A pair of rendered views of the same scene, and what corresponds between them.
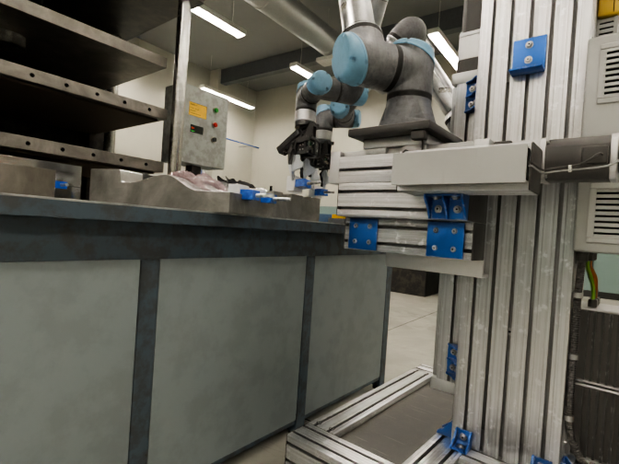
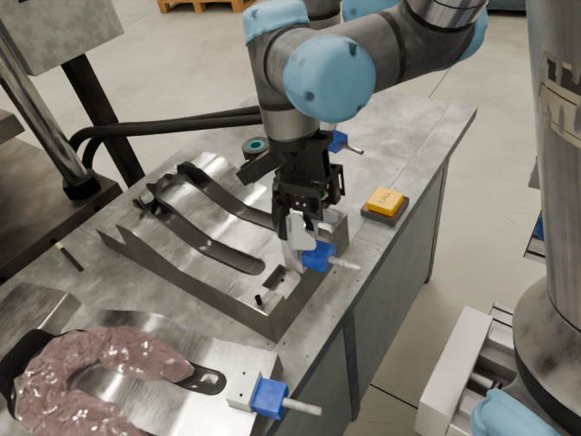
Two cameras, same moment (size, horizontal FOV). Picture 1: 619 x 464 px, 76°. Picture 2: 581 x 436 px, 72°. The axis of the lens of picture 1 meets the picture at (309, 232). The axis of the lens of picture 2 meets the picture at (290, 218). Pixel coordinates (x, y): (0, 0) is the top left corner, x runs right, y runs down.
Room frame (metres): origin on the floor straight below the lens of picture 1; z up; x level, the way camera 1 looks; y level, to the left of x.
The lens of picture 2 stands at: (0.97, 0.04, 1.43)
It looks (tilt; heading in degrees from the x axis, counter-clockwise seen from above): 43 degrees down; 4
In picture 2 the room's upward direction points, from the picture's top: 12 degrees counter-clockwise
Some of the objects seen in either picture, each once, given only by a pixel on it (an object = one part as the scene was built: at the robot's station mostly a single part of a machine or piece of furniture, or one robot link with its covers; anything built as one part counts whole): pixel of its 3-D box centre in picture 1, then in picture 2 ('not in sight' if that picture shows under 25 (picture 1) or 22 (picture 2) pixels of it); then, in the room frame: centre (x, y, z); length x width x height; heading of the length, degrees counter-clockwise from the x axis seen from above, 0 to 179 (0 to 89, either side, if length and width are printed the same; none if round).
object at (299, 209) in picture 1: (250, 200); (212, 223); (1.58, 0.24, 0.87); 0.50 x 0.26 x 0.14; 52
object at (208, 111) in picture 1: (189, 226); (118, 147); (2.19, 0.66, 0.74); 0.30 x 0.22 x 1.47; 142
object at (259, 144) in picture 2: not in sight; (257, 150); (1.91, 0.16, 0.82); 0.08 x 0.08 x 0.04
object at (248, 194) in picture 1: (252, 195); not in sight; (1.11, 0.16, 0.86); 0.13 x 0.05 x 0.05; 69
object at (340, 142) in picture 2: (322, 192); (338, 143); (1.71, -0.05, 0.93); 0.13 x 0.05 x 0.05; 41
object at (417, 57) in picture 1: (408, 71); not in sight; (1.06, -0.23, 1.20); 0.13 x 0.12 x 0.14; 110
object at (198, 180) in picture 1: (187, 180); (90, 379); (1.26, 0.39, 0.90); 0.26 x 0.18 x 0.08; 69
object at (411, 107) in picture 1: (407, 115); not in sight; (1.06, -0.24, 1.09); 0.15 x 0.15 x 0.10
